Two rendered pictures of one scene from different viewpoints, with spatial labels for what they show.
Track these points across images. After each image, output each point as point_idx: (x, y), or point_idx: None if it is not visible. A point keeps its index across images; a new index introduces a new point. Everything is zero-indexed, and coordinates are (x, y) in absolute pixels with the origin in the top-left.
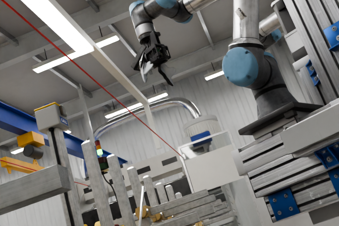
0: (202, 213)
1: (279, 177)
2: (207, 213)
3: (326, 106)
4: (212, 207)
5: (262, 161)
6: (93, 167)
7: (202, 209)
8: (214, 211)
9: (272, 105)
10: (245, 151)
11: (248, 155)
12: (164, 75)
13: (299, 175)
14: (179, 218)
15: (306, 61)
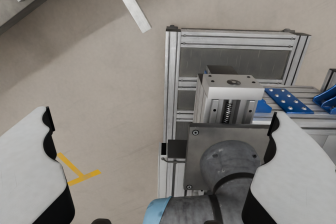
0: None
1: (195, 107)
2: None
3: (198, 192)
4: None
5: (199, 108)
6: None
7: None
8: None
9: (203, 177)
10: (204, 103)
11: (203, 103)
12: (270, 160)
13: (193, 122)
14: (131, 15)
15: None
